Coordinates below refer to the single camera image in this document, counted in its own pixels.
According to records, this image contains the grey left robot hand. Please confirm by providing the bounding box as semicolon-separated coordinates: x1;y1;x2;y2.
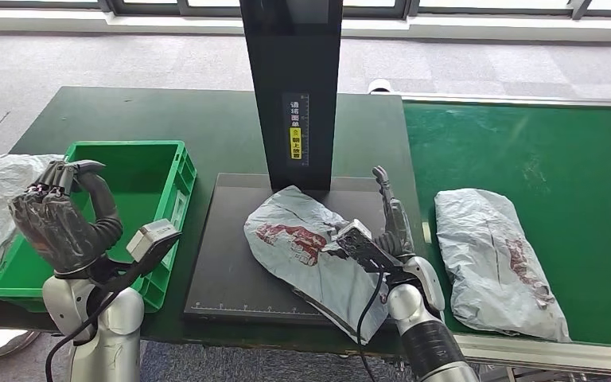
7;159;125;279

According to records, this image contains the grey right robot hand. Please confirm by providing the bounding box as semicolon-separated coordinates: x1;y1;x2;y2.
371;165;417;260

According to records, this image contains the grey parcel bag red print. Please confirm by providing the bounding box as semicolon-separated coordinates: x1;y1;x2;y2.
243;185;391;345
434;188;572;344

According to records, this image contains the green conveyor belt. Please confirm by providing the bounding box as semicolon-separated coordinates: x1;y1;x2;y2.
403;99;611;349

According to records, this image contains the black inbound scanner machine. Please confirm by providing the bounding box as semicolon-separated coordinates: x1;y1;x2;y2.
183;0;407;330

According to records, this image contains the green plastic crate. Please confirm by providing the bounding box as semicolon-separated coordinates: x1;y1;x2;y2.
0;139;198;314

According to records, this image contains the round chrome base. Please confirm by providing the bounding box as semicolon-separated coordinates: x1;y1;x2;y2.
0;326;41;360

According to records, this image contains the dark green table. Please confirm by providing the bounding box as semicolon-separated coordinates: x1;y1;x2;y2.
0;87;433;357

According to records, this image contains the white window sill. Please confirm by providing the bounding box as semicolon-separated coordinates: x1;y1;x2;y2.
0;7;611;42

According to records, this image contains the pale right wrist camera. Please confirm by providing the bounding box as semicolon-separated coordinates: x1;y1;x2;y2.
335;220;391;272

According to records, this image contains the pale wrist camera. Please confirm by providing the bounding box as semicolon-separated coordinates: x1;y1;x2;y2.
126;218;183;265
335;220;391;272

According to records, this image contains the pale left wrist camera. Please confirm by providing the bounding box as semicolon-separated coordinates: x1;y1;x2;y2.
126;218;183;265

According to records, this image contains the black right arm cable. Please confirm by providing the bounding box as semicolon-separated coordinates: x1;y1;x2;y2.
355;268;387;382

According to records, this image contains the aluminium conveyor frame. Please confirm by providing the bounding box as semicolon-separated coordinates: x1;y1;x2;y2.
367;79;611;378

